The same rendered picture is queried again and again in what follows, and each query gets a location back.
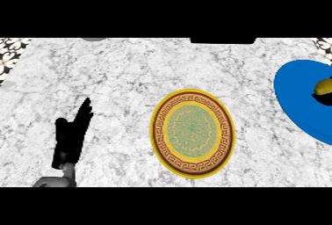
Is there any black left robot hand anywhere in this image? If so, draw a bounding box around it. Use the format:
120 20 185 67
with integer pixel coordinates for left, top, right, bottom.
50 97 94 171

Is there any yellow rimmed patterned plate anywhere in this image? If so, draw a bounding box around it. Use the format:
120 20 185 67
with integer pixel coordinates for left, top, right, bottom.
148 88 237 179

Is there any blue plate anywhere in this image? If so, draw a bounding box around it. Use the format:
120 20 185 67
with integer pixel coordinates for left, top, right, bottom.
272 59 332 146

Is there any yellow lemon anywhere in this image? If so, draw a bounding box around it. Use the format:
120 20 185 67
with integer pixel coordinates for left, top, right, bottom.
312 78 332 97

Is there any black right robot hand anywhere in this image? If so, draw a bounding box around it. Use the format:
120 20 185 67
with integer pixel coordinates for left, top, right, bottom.
311 92 332 107

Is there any black appliance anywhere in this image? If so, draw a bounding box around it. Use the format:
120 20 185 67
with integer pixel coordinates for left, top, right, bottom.
188 38 258 45

